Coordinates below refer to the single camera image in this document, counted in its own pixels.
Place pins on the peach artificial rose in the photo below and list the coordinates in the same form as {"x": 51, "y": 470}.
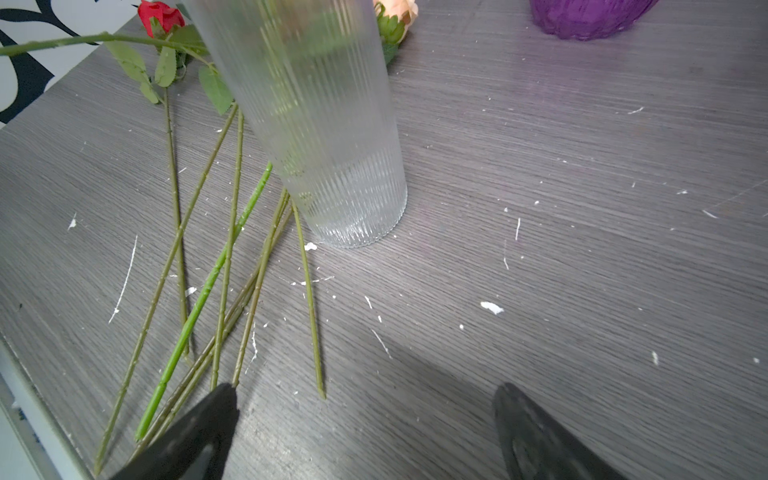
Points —
{"x": 394, "y": 19}

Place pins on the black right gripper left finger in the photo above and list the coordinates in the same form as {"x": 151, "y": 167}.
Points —
{"x": 196, "y": 446}

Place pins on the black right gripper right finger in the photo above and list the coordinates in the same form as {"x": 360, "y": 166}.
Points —
{"x": 536, "y": 446}

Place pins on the clear ribbed glass vase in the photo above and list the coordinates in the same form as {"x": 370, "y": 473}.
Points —
{"x": 312, "y": 82}

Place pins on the purple blue glass vase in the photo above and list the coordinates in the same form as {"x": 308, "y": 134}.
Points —
{"x": 587, "y": 19}

